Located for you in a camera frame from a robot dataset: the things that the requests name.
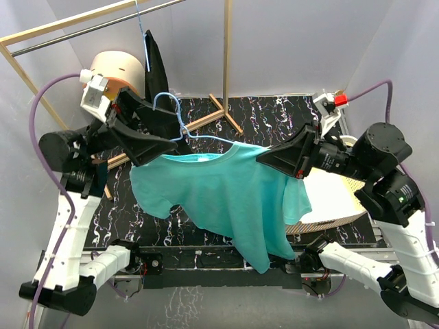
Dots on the light blue wire hanger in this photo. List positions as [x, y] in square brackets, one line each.
[185, 131]
[144, 35]

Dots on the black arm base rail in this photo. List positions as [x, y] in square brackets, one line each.
[217, 266]

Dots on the teal t-shirt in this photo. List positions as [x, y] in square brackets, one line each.
[229, 194]

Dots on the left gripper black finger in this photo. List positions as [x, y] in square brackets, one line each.
[139, 147]
[129, 105]

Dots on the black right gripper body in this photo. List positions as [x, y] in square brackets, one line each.
[330, 156]

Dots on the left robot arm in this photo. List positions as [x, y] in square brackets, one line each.
[62, 282]

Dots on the black printed t-shirt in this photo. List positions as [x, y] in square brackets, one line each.
[155, 83]

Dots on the wooden clothes rack frame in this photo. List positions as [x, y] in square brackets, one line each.
[222, 106]

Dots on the white laundry basket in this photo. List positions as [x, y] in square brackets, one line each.
[332, 200]

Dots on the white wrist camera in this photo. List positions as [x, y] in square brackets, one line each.
[93, 99]
[330, 106]

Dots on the round drawer cabinet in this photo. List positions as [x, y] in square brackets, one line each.
[121, 69]

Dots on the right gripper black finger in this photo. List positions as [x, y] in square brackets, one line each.
[302, 142]
[291, 164]

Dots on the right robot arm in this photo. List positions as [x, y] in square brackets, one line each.
[391, 198]

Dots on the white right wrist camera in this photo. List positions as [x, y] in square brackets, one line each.
[330, 106]

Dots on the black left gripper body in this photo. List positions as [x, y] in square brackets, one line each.
[99, 135]

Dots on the metal hanging rod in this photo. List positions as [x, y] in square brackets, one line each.
[93, 28]

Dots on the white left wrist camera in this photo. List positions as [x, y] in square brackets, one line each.
[93, 99]

